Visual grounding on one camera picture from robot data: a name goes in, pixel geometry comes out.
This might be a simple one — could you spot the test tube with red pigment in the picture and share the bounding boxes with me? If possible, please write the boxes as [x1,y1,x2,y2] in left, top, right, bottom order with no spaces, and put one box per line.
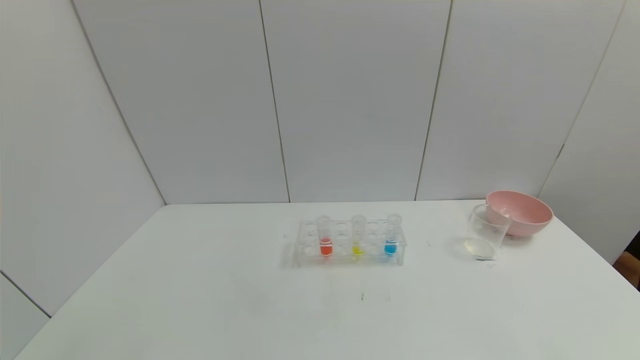
[316,216,333,258]

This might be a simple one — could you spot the test tube with yellow pigment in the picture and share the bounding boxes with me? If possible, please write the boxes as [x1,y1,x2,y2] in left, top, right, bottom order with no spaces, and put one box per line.
[351,215,367,257]

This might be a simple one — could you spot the clear acrylic test tube rack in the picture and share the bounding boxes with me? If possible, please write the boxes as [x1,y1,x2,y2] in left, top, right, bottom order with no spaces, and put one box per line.
[292,216,407,268]

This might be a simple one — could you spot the test tube with blue pigment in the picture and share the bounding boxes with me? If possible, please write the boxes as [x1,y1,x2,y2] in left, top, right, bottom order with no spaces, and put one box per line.
[385,213,403,257]

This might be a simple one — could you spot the clear glass beaker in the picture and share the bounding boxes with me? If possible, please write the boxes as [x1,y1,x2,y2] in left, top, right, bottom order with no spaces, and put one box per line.
[464,203,512,261]

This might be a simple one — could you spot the pink bowl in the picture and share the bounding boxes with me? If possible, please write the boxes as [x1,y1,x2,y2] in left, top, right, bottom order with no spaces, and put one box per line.
[486,190,554,237]

